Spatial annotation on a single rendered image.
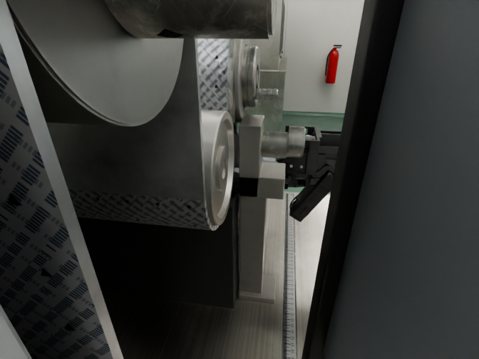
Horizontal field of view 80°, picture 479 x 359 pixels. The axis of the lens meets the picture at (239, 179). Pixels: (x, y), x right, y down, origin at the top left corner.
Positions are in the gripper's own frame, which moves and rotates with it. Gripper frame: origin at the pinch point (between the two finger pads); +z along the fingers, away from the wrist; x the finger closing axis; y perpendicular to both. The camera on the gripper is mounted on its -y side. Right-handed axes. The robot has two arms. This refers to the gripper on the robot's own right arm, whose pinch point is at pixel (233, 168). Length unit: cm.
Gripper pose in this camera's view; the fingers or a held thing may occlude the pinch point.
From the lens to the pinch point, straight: 50.4
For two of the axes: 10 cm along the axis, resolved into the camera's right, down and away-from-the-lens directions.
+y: 0.0, -8.8, -4.7
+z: -9.9, -0.7, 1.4
